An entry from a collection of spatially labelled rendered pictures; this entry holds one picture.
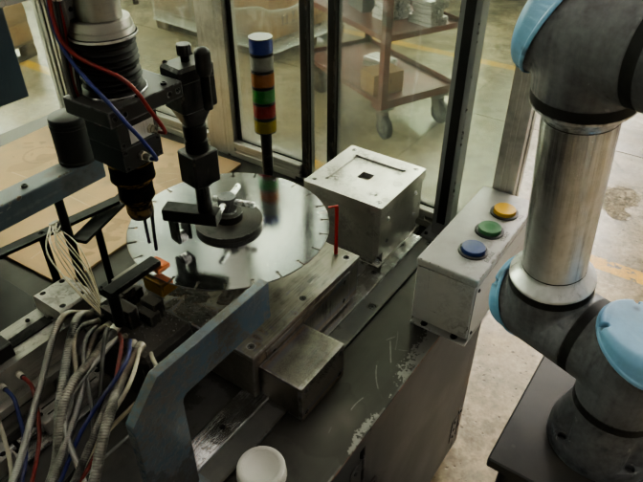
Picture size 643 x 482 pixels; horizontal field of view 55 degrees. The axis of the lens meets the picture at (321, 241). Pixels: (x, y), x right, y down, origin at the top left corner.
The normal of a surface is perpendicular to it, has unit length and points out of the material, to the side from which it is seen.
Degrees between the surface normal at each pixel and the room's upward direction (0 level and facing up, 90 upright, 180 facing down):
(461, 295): 90
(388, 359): 0
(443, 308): 90
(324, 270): 0
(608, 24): 63
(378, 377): 0
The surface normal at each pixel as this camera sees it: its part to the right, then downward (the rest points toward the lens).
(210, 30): -0.57, 0.49
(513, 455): 0.00, -0.80
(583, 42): -0.79, 0.27
